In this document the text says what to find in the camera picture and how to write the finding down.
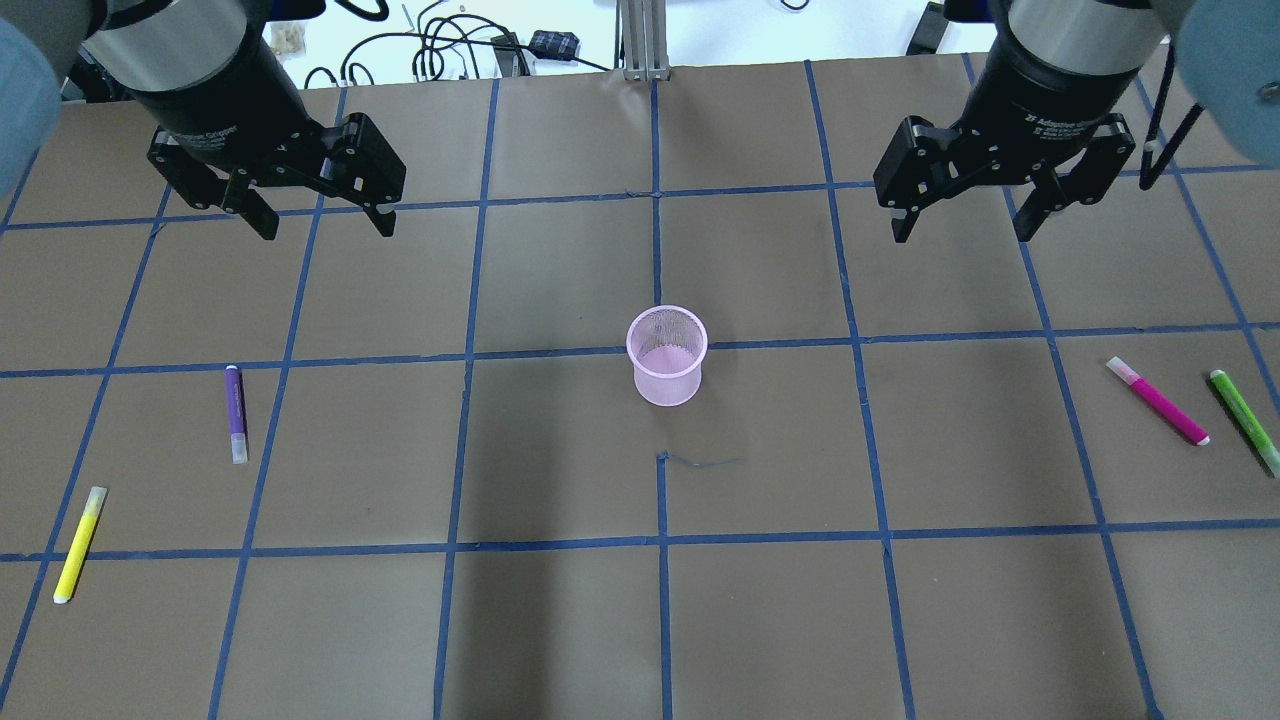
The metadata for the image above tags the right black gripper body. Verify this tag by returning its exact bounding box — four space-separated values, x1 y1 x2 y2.
954 29 1126 190

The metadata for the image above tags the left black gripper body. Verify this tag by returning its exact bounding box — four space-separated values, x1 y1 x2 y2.
129 26 325 191

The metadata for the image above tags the purple pen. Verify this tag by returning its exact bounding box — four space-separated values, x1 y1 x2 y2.
224 365 250 465

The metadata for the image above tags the pink pen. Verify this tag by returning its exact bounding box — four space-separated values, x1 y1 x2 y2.
1105 356 1211 447

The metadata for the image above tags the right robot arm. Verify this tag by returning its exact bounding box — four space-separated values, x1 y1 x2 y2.
873 1 1279 243

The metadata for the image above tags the pink mesh cup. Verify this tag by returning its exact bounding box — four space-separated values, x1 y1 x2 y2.
625 305 709 407

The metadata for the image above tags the black power adapter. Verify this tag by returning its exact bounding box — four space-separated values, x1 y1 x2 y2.
527 29 581 61

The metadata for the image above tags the green pen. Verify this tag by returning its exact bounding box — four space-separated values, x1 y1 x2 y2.
1210 369 1279 479

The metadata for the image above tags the yellow pen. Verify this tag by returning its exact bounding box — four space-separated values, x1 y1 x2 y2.
52 486 109 605

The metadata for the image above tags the black cable bundle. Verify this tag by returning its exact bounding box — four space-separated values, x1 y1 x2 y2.
303 0 531 91

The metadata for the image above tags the aluminium frame post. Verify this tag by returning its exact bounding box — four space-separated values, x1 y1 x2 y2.
614 1 671 82

